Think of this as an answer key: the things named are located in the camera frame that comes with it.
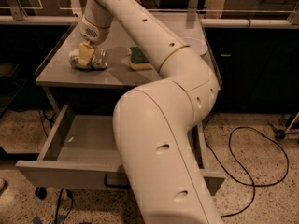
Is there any white horizontal rail pipe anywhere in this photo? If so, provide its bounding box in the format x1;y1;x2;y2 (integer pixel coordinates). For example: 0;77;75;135
0;16;299;29

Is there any black drawer handle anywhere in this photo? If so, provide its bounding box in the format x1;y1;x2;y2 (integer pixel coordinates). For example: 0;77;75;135
104;175;131;189

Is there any black cable under drawer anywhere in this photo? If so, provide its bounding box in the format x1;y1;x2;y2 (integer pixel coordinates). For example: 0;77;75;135
53;188;75;224

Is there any wheeled cart base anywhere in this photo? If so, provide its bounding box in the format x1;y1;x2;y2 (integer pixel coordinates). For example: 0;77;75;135
274;111;299;140

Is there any green and yellow sponge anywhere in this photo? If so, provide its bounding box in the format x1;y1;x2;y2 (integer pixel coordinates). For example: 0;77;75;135
129;47;152;70

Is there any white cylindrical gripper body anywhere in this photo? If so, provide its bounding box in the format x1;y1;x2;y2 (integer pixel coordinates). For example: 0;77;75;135
79;0;113;45

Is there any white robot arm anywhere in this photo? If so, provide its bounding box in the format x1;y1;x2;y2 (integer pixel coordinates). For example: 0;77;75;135
95;0;222;224

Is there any open grey top drawer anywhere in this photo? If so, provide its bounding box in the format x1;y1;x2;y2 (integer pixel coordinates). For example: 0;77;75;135
17;105;225;197

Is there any black caster wheel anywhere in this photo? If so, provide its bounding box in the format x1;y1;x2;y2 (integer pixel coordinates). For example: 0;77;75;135
35;187;47;200

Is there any black floor cable right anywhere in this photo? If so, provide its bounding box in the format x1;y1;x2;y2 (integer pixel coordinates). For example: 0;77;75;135
203;112;290;219

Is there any grey metal counter cabinet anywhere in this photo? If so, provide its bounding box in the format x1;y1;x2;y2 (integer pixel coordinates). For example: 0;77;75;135
34;10;222;126

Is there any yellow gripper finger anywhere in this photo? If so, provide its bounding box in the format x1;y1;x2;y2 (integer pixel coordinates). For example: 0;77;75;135
78;42;95;68

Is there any white bowl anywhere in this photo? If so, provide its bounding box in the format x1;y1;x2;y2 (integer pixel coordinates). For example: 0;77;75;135
183;37;208;56

